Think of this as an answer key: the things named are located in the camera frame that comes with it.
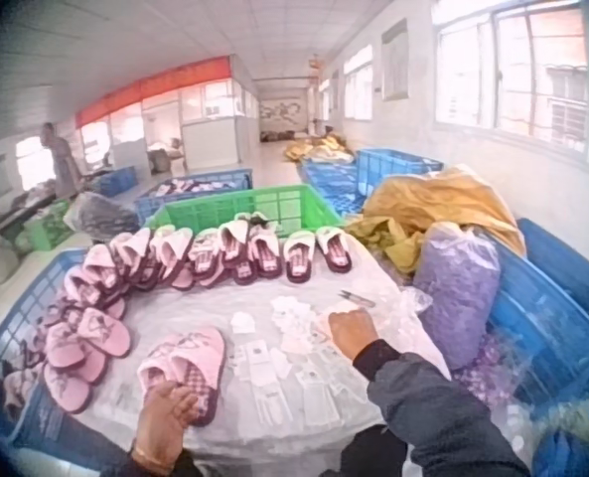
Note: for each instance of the person's left hand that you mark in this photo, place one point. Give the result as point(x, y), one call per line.
point(157, 422)

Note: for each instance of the person's right hand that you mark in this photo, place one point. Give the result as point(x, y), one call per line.
point(353, 330)

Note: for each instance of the person's left fingers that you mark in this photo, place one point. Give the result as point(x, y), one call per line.
point(186, 405)

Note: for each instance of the person's right fingers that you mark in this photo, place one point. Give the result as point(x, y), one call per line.
point(338, 325)

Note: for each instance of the pink checked-sole slipper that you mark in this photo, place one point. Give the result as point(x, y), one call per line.
point(160, 360)
point(202, 370)

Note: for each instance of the small thread snips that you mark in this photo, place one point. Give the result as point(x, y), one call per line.
point(356, 297)

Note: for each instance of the heap of white paper tags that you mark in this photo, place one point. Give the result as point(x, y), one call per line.
point(294, 343)

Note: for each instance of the crumpled clear plastic bag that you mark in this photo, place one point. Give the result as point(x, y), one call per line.
point(403, 313)

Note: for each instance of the white plastic table sheet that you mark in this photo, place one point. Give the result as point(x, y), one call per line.
point(214, 303)

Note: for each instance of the clear bag of purple pieces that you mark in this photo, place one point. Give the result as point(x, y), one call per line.
point(455, 293)

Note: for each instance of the large green plastic crate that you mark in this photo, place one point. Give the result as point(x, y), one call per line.
point(274, 206)

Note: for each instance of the stack of blue pallets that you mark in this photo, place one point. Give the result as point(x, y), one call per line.
point(329, 184)

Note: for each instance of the row of pink slippers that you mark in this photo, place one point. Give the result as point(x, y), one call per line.
point(100, 278)

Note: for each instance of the heap of loose purple pieces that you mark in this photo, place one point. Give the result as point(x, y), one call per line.
point(487, 372)

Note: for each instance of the yellow plastic bag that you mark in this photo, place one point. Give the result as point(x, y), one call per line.
point(438, 204)

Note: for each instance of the heap of yellow bags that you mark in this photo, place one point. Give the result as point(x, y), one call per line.
point(319, 149)

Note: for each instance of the blue crate with slippers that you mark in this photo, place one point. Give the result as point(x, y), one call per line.
point(194, 186)

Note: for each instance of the grey clear plastic bag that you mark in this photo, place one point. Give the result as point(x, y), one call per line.
point(103, 211)

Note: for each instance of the small green plastic crate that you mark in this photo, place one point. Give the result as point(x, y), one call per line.
point(48, 228)

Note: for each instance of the small blue plastic crate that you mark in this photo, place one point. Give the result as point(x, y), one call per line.
point(117, 180)

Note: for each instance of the small window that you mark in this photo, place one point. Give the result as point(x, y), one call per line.
point(357, 84)

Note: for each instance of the glass office partition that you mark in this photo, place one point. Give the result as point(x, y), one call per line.
point(194, 124)

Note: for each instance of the cluttered dark table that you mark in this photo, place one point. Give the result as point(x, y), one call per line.
point(11, 213)

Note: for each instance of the blue plastic bag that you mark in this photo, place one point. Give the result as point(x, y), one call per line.
point(572, 442)

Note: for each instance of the red banner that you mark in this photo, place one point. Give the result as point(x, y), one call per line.
point(155, 87)

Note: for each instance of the large window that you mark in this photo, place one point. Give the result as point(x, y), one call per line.
point(512, 74)

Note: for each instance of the wall notice board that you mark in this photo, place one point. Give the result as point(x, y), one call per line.
point(394, 59)

